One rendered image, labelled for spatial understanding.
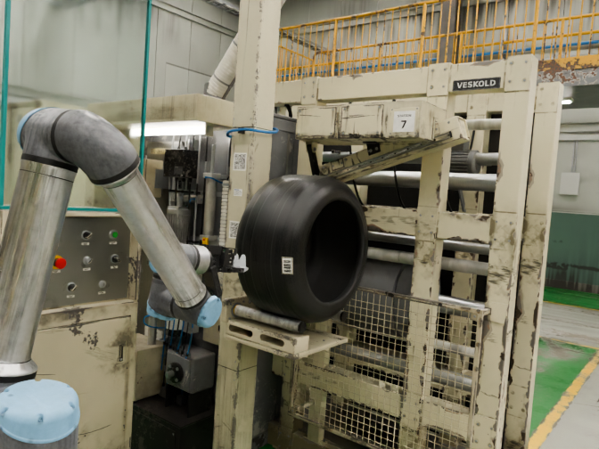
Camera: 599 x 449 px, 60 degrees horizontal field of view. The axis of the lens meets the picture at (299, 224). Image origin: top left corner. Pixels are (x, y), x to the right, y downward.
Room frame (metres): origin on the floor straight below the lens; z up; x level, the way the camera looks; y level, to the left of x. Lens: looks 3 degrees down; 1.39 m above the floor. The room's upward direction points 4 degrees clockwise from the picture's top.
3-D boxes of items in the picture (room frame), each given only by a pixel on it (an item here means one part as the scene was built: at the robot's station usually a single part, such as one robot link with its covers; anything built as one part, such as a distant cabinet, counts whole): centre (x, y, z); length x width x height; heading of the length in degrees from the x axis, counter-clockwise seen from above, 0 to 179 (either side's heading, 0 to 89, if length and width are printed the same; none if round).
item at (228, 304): (2.21, 0.16, 0.90); 0.40 x 0.03 x 0.10; 142
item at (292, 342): (1.99, 0.10, 0.84); 0.36 x 0.09 x 0.06; 52
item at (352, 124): (2.26, -0.27, 1.71); 0.61 x 0.25 x 0.15; 52
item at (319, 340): (2.10, 0.02, 0.80); 0.37 x 0.36 x 0.02; 142
